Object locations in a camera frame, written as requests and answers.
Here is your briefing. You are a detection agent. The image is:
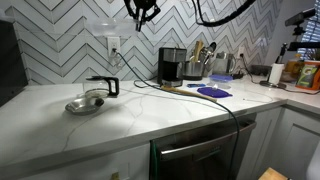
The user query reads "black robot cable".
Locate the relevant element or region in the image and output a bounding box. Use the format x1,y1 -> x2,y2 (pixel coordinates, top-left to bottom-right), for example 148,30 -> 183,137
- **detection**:
191,0 -> 258,28

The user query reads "purple plastic plate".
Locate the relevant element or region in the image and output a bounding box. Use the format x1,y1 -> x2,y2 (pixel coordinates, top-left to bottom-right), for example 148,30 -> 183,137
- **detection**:
196,86 -> 234,100

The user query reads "metal paper towel holder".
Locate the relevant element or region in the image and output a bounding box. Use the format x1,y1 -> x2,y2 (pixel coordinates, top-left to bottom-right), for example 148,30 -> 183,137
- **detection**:
259,42 -> 288,90

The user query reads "black device on counter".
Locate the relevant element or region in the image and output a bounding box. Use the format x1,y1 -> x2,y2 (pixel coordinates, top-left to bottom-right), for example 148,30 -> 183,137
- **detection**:
249,64 -> 273,77

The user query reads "wooden block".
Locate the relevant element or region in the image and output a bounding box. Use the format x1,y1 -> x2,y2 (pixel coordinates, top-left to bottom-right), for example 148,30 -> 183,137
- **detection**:
257,167 -> 290,180

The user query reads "clear container blue lid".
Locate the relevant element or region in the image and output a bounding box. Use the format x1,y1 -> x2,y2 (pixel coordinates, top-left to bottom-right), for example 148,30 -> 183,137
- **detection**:
208,73 -> 234,90

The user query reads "stainless steel dishwasher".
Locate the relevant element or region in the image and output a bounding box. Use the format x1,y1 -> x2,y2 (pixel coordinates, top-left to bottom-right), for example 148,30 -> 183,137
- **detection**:
149,112 -> 258,180

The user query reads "yellow bottle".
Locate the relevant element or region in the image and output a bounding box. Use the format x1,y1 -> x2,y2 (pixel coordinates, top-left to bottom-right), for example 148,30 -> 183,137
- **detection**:
285,53 -> 303,77

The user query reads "dark green power cable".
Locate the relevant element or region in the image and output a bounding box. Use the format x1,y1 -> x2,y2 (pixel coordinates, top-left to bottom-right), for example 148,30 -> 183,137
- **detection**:
112,48 -> 242,180

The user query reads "glass coffee carafe black handle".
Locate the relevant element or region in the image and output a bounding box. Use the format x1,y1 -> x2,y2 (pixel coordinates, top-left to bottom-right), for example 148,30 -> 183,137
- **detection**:
82,75 -> 121,100

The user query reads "black coffee maker cord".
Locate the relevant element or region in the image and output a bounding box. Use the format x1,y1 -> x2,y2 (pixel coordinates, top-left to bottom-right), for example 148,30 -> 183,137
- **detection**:
133,77 -> 160,90

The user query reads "blue snack packet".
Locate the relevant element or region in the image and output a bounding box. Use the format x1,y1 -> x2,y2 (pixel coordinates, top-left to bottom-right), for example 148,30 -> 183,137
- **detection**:
186,82 -> 207,89

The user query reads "small white wall outlet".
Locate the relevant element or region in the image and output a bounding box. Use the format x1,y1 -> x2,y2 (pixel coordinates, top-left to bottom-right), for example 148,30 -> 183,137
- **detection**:
236,45 -> 246,59

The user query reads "white paper towel roll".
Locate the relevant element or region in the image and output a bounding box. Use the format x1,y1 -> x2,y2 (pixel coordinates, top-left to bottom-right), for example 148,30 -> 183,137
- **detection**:
267,62 -> 286,85

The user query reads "black camera on tripod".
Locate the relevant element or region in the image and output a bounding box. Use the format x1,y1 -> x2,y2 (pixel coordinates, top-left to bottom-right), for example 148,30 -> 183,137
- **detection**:
279,7 -> 320,64

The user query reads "metal ladle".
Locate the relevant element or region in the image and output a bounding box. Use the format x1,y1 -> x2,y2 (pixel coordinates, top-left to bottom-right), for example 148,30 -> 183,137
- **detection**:
203,41 -> 218,65

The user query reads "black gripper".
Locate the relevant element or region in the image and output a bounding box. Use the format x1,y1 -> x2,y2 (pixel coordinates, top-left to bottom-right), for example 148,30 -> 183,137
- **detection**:
123,0 -> 162,33

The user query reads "long wooden spoon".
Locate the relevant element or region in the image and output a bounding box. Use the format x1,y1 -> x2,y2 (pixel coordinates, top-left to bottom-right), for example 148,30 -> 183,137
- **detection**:
160,84 -> 218,103

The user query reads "black silver coffee maker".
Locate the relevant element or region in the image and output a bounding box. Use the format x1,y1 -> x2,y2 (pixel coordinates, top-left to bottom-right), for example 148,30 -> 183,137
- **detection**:
156,46 -> 188,88

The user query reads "metal utensil pot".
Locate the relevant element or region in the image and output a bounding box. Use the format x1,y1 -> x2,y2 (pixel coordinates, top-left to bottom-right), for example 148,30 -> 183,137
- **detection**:
181,60 -> 207,82

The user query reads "flat wooden spatula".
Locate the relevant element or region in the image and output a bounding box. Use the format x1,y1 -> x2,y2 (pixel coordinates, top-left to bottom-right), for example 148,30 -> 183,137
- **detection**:
193,39 -> 205,63

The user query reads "silver metal kettle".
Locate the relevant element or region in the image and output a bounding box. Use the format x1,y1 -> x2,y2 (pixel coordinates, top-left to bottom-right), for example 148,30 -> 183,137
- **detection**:
212,50 -> 237,76

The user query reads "shallow metal bowl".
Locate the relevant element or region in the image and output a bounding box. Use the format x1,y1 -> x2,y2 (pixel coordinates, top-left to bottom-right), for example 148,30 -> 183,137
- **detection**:
64,96 -> 106,117

